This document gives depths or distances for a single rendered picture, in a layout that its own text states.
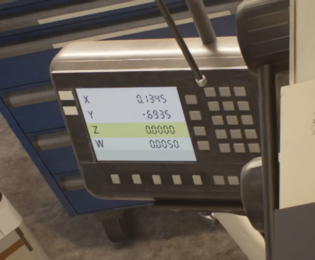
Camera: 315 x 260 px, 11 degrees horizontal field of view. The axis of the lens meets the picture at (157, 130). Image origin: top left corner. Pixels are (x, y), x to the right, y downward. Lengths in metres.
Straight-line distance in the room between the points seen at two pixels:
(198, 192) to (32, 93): 1.15
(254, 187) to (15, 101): 2.02
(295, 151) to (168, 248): 2.58
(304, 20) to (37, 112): 2.17
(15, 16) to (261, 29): 1.88
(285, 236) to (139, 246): 2.67
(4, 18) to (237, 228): 0.97
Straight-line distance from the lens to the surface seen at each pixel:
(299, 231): 1.15
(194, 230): 3.79
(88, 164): 2.35
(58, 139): 3.50
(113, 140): 2.31
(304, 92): 1.25
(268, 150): 1.36
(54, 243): 3.94
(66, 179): 3.62
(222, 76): 2.18
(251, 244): 2.45
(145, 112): 2.26
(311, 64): 1.29
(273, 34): 1.40
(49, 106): 3.45
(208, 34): 2.21
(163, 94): 2.23
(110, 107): 2.28
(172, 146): 2.27
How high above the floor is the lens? 2.75
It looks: 43 degrees down
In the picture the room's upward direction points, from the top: 30 degrees counter-clockwise
